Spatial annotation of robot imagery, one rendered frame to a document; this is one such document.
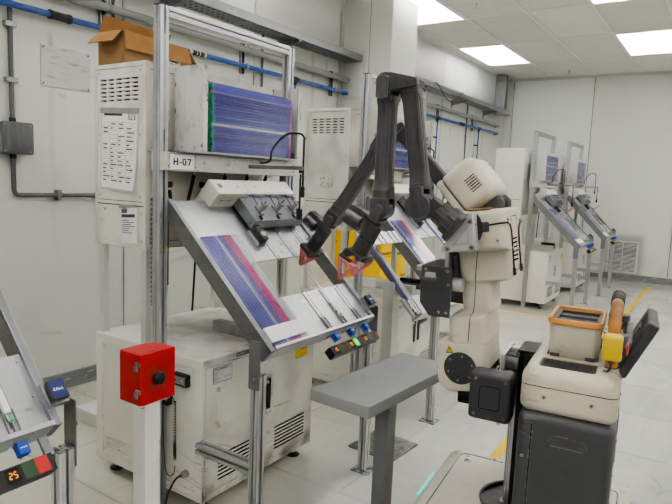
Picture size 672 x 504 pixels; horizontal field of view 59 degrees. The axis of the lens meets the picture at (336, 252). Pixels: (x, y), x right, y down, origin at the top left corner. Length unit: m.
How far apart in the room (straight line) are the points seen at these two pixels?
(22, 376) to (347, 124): 2.44
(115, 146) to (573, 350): 1.83
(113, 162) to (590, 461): 1.98
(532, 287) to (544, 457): 5.08
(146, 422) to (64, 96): 2.33
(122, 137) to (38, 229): 1.33
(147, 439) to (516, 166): 5.52
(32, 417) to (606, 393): 1.41
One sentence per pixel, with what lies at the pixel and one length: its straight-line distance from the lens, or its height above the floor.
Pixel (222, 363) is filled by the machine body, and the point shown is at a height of 0.59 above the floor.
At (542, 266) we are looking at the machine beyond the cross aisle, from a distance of 6.76.
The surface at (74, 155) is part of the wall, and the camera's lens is 3.81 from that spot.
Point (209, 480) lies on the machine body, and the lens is 2.48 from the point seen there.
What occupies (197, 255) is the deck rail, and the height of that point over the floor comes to 1.01.
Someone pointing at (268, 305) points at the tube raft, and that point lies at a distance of 2.18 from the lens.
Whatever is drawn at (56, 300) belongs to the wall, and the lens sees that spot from 3.82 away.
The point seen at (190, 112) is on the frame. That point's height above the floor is 1.53.
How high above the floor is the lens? 1.30
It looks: 7 degrees down
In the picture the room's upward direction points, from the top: 2 degrees clockwise
